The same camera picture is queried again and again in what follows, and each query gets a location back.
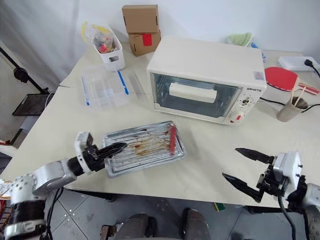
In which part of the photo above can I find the black stand base plate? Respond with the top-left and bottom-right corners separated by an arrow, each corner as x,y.
12,93 -> 55,117

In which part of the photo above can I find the black power cable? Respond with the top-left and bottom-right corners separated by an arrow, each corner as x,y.
259,96 -> 320,114

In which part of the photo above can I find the black power plug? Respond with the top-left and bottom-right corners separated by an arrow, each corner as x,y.
303,58 -> 320,77

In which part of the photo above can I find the grey cup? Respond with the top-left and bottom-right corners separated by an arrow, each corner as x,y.
275,95 -> 310,123

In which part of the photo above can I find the red table tennis paddle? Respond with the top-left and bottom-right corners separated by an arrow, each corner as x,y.
264,66 -> 320,96

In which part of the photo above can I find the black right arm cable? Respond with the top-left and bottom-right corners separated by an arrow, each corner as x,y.
276,193 -> 302,240

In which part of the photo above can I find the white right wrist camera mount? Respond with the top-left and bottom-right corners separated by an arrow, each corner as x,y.
272,150 -> 304,188

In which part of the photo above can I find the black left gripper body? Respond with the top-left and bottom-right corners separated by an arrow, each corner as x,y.
83,144 -> 108,173

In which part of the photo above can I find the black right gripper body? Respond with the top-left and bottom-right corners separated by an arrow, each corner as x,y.
256,163 -> 289,198

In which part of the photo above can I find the cardboard box with red tape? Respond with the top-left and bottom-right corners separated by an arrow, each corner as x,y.
127,30 -> 162,58

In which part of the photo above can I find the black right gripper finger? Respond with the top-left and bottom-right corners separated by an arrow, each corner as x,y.
234,147 -> 276,165
221,172 -> 265,204

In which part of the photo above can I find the white toaster oven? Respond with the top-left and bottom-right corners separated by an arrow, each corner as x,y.
146,35 -> 268,126

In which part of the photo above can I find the plain brown cardboard box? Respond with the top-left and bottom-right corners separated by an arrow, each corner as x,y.
121,4 -> 160,35

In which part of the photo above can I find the clear bag of small items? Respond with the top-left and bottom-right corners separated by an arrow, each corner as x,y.
80,21 -> 119,54

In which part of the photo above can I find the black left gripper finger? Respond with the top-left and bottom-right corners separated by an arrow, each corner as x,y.
97,142 -> 129,159

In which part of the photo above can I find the white oven door handle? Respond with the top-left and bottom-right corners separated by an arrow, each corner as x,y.
168,82 -> 218,103

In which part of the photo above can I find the red white oven knob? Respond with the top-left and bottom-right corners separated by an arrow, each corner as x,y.
229,111 -> 245,125

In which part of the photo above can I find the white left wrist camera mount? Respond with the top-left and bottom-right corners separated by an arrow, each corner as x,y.
74,131 -> 95,174

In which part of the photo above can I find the red sausage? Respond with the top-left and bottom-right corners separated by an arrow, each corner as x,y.
167,124 -> 178,157

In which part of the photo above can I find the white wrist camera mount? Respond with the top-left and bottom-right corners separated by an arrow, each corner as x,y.
74,131 -> 95,174
272,150 -> 304,188

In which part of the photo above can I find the white flat container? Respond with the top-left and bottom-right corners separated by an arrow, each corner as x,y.
277,55 -> 320,74

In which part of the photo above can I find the blue white packet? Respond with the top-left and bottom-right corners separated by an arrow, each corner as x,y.
249,41 -> 268,64

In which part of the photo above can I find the silver baking tray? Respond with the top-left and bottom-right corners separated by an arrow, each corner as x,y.
102,120 -> 188,179

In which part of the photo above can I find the dark rounded shape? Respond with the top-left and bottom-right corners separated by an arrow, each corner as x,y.
114,212 -> 159,240
180,207 -> 211,240

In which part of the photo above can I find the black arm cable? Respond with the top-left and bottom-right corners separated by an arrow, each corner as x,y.
276,193 -> 302,240
45,186 -> 64,240

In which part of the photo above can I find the white plastic storage bin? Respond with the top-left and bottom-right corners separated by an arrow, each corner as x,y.
90,24 -> 126,72

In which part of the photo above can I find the green cloth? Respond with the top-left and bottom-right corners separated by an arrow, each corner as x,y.
226,32 -> 255,48

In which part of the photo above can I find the clear plastic compartment box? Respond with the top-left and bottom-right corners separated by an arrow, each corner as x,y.
80,65 -> 131,113

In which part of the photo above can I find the black stand pole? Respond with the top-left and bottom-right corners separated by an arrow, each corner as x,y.
0,46 -> 51,95

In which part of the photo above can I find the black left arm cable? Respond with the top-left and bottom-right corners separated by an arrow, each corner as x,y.
45,186 -> 64,240

